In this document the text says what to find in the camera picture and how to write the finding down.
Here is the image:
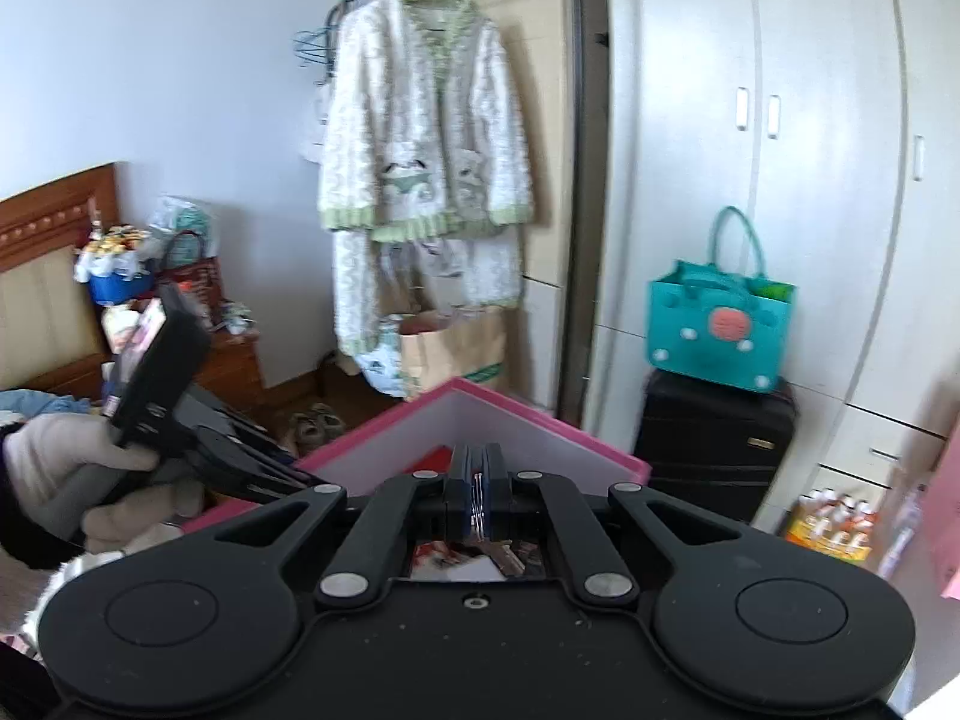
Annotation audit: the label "light blue cloth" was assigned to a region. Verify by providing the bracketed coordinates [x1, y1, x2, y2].
[0, 388, 95, 422]

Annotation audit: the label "white fleece pants green trim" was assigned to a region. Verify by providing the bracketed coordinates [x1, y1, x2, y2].
[332, 229, 524, 361]

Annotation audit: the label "black suitcase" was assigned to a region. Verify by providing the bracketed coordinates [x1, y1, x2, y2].
[634, 371, 797, 526]

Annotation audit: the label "dark wicker basket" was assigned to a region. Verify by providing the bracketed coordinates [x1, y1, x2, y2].
[154, 231, 226, 310]

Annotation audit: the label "pink cardboard box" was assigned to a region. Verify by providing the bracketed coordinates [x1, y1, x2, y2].
[180, 377, 652, 586]

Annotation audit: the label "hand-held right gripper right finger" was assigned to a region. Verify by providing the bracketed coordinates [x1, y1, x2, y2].
[480, 444, 747, 612]

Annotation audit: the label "pale green plastic bag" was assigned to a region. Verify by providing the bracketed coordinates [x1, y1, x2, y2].
[148, 195, 215, 242]

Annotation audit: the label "pack of small bottles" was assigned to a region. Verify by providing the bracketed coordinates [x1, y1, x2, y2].
[784, 487, 878, 563]

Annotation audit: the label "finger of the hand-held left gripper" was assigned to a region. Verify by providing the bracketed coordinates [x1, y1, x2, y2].
[223, 412, 316, 482]
[193, 426, 331, 505]

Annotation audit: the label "flower bouquet blue wrap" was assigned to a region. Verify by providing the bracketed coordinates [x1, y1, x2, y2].
[73, 223, 161, 308]

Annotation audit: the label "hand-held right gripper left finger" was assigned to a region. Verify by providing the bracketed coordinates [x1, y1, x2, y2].
[214, 444, 475, 612]

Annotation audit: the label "white fleece jacket green trim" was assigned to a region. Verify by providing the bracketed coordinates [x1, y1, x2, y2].
[319, 0, 537, 245]

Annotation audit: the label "blue wire hangers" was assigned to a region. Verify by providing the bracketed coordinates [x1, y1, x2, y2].
[294, 26, 335, 70]

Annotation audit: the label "dark door frame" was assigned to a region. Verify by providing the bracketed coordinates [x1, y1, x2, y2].
[559, 0, 610, 421]

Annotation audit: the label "person's left hand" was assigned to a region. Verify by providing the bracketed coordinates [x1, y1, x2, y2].
[0, 412, 205, 556]

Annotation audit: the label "wooden headboard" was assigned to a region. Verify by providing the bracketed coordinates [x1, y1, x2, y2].
[0, 161, 121, 402]

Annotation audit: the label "white wardrobe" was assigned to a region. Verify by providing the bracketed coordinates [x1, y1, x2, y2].
[585, 0, 960, 616]

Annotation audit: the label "teal tote bag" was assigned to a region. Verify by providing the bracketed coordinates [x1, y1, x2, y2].
[649, 206, 797, 395]

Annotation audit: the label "brown paper bag green label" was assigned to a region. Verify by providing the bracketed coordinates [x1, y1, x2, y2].
[397, 306, 508, 400]

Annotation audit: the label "pink paper bag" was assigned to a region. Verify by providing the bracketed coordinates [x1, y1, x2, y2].
[919, 420, 960, 601]

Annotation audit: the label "grey sneaker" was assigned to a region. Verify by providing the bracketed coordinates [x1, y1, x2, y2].
[281, 412, 320, 452]

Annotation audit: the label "white green plastic bag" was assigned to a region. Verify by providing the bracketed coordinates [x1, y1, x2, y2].
[352, 315, 410, 398]

